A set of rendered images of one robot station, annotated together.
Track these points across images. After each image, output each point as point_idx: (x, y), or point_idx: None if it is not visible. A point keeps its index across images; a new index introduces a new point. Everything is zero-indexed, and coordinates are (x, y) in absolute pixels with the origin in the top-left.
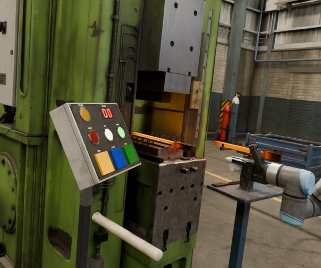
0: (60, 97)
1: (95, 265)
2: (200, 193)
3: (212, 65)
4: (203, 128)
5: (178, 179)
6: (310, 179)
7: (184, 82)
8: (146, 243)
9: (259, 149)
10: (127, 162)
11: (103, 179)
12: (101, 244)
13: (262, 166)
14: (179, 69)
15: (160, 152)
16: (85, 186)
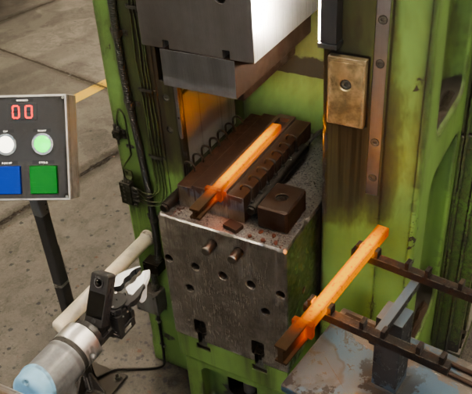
0: None
1: None
2: (278, 309)
3: (426, 11)
4: (402, 178)
5: (208, 256)
6: (21, 389)
7: (215, 73)
8: (73, 305)
9: (100, 288)
10: (30, 189)
11: None
12: (165, 276)
13: (87, 319)
14: (194, 44)
15: (184, 192)
16: None
